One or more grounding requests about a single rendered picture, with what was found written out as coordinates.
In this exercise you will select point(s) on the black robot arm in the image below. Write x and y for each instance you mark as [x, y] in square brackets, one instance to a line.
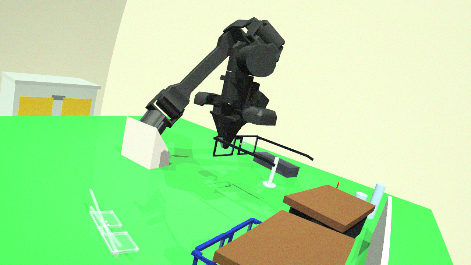
[254, 53]

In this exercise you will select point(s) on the long white flat panel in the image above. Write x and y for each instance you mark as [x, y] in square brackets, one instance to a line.
[378, 252]

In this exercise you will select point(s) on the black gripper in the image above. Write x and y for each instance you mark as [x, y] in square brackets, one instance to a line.
[232, 109]

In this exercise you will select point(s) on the light blue cylinder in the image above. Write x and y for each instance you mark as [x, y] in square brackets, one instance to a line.
[376, 198]
[361, 195]

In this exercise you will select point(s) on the black glasses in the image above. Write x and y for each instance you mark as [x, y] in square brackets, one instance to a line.
[247, 146]

